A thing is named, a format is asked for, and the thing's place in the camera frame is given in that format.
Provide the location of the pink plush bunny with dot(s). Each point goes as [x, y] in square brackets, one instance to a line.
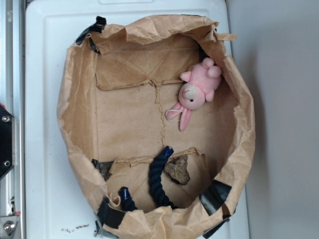
[200, 85]

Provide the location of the aluminium frame rail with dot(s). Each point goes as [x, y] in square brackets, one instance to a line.
[12, 76]

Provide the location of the brown paper bag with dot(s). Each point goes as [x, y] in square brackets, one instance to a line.
[118, 83]

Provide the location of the brown rock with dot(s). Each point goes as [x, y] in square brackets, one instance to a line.
[177, 170]

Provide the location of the black metal bracket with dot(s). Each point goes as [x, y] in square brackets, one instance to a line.
[7, 156]

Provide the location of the white plastic bin lid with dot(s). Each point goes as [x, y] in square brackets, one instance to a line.
[55, 205]

